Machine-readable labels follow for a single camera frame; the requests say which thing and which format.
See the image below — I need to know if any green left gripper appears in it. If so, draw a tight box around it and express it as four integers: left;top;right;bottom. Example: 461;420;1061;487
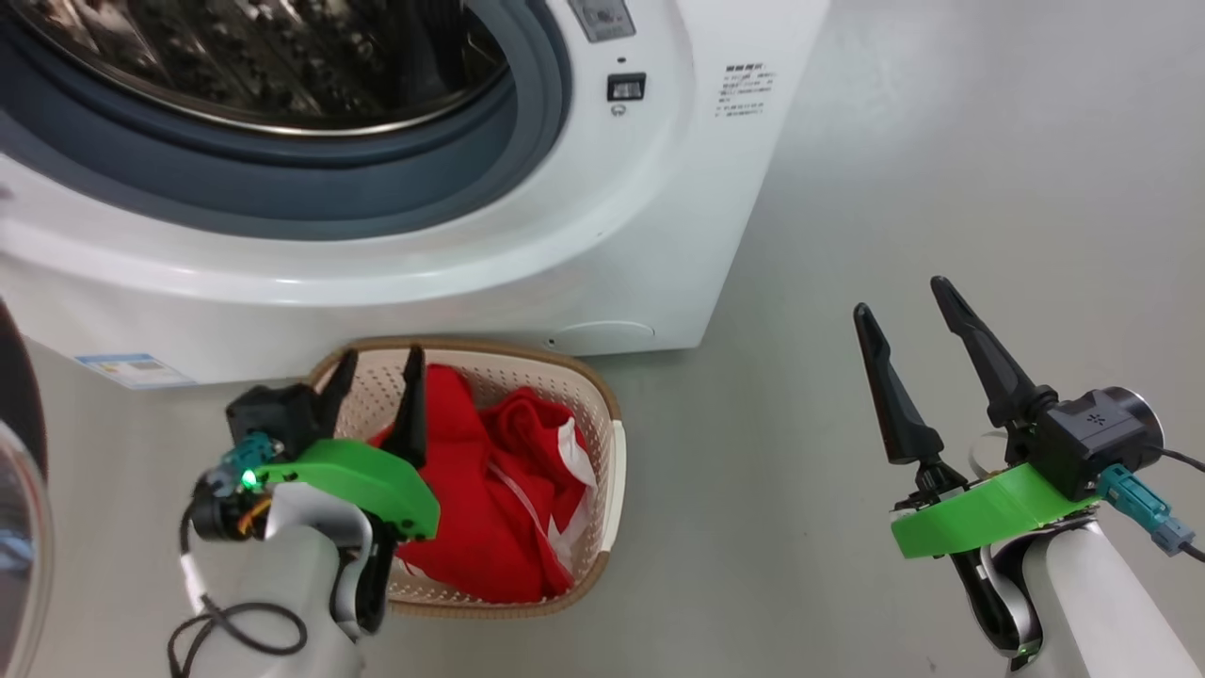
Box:
254;346;442;542

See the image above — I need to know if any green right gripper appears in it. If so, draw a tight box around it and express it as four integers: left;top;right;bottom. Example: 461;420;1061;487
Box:
853;275;1098;560

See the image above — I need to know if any red and white garment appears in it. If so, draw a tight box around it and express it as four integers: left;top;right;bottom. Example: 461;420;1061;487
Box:
369;363;599;605

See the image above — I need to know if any round glass washer door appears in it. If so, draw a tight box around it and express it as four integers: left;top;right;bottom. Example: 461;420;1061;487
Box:
0;299;55;678

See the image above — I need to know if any white front-load washing machine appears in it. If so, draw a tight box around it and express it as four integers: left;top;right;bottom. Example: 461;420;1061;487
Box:
0;0;831;389

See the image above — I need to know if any cream perforated basket brown rim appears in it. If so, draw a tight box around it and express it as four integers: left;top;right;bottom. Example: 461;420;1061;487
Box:
303;337;626;620

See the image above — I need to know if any blue energy label sticker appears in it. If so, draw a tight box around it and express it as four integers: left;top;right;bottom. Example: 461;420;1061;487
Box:
75;352;196;391

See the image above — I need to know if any teal left camera connector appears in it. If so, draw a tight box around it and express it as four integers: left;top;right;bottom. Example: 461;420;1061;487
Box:
221;435;279;491

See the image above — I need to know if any teal camera connector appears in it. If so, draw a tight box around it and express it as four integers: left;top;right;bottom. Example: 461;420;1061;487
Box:
221;435;279;491
1097;463;1197;557

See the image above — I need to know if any teal right camera connector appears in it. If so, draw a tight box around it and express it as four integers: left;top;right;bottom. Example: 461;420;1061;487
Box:
1097;463;1197;557

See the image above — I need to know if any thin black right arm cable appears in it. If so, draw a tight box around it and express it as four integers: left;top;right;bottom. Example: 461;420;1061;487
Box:
1163;447;1205;566

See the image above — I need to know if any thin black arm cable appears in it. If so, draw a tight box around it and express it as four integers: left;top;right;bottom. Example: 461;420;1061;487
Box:
1163;447;1205;566
168;499;310;678

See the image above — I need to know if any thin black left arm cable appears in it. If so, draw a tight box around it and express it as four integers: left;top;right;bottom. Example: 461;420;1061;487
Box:
168;499;310;678

